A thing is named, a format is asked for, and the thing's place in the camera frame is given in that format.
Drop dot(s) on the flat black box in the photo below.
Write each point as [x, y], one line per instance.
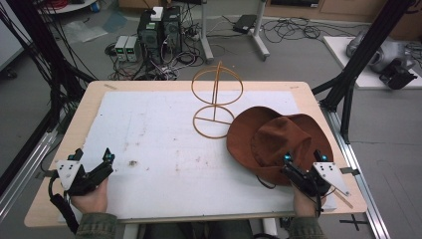
[245, 24]

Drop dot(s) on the black metal frame post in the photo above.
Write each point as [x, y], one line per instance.
[365, 49]
[40, 46]

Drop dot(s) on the white stand leg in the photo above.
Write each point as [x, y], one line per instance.
[206, 33]
[260, 31]

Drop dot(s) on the black device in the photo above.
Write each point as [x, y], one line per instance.
[397, 78]

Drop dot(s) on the grey power supply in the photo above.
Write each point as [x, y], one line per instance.
[133, 49]
[120, 48]

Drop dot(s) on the white floor platform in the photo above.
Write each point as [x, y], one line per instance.
[341, 53]

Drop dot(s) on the brown felt cowboy hat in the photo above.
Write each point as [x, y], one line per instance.
[265, 139]

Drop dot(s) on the black computer tower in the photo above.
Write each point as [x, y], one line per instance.
[172, 31]
[150, 36]

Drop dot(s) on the person's left hand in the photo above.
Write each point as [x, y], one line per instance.
[91, 200]

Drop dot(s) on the person's legs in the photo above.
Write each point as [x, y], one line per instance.
[199, 230]

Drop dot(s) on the white foam mat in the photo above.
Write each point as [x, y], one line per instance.
[172, 159]

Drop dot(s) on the person's right hand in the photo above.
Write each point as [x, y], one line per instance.
[304, 203]

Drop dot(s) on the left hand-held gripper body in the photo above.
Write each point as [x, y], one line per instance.
[77, 179]

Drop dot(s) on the aluminium rail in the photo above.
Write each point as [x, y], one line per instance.
[360, 186]
[26, 166]

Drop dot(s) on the clear plastic sheet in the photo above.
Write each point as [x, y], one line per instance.
[84, 31]

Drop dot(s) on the blue tape roll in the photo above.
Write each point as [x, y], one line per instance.
[95, 6]

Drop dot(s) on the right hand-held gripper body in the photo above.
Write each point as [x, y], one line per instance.
[310, 181]

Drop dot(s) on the grey rounded machine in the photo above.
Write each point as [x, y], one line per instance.
[388, 53]

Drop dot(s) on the thin wooden stick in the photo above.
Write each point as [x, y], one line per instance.
[344, 199]

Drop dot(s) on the white box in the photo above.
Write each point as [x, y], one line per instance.
[157, 13]

